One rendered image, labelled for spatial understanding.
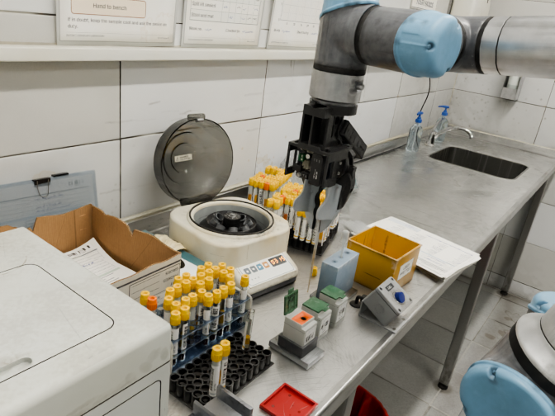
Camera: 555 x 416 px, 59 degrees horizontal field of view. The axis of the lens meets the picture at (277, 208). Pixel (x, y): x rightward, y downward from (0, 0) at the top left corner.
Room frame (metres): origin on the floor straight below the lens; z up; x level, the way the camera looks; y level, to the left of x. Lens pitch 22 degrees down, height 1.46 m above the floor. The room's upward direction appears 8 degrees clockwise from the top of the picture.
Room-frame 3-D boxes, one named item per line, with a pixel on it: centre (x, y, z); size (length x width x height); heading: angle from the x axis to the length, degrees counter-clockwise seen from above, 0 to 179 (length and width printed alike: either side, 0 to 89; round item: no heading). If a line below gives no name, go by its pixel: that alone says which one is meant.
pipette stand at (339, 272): (0.95, -0.15, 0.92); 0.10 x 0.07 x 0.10; 148
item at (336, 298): (0.86, -0.14, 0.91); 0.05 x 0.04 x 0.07; 56
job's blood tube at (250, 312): (0.70, 0.02, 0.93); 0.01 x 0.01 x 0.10
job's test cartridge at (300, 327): (0.74, -0.07, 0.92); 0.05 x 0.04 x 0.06; 55
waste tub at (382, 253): (1.06, -0.27, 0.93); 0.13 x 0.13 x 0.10; 53
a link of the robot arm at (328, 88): (0.72, -0.06, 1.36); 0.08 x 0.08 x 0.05
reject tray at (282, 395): (0.60, -0.06, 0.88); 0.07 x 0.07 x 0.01; 56
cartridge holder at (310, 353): (0.74, -0.07, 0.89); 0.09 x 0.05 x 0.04; 55
